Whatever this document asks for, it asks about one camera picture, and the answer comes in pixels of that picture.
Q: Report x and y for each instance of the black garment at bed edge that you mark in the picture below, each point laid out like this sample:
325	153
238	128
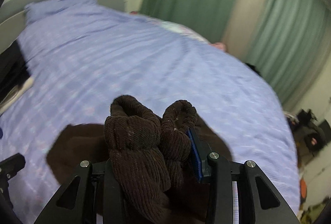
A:
253	68

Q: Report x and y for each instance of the white pillow with pastel print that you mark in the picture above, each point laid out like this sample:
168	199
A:
181	29

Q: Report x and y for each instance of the green right curtain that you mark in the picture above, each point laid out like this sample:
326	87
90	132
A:
290	45

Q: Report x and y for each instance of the purple patterned bed cover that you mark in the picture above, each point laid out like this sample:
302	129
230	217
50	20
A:
82	56

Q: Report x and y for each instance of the pile of clothes on rack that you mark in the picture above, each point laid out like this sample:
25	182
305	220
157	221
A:
310	215

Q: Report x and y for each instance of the stack of folded black clothes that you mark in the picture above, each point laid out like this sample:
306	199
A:
15	78

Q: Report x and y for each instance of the dark brown corduroy pants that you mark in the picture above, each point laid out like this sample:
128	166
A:
149	157

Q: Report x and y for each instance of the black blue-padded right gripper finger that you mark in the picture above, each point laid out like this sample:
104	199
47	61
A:
231	192
92	187

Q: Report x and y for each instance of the pink plush toy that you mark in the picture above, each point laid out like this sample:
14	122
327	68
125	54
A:
220	46

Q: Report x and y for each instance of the orange stool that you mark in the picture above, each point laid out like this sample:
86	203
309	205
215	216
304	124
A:
303	190

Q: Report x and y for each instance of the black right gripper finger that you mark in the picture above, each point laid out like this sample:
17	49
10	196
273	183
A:
9	169

